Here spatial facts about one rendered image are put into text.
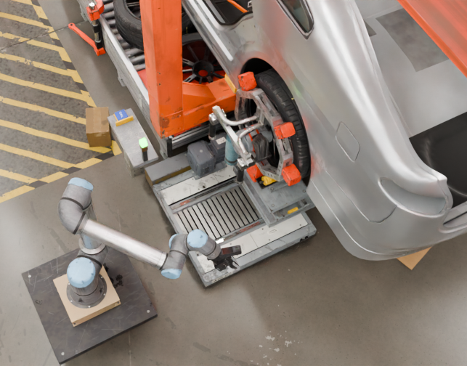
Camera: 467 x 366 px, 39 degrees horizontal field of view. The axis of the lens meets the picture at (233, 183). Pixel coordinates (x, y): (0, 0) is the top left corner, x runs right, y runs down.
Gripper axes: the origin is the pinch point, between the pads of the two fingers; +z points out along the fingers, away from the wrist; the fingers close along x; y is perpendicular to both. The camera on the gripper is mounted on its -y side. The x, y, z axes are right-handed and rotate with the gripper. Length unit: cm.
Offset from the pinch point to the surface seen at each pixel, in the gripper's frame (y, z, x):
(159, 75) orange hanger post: -10, -65, -92
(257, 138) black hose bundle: -38, -21, -54
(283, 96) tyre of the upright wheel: -62, -27, -65
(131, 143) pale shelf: 43, -22, -113
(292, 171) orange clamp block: -43, 4, -44
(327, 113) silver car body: -81, -38, -24
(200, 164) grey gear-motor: 15, 9, -97
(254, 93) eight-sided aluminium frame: -48, -32, -75
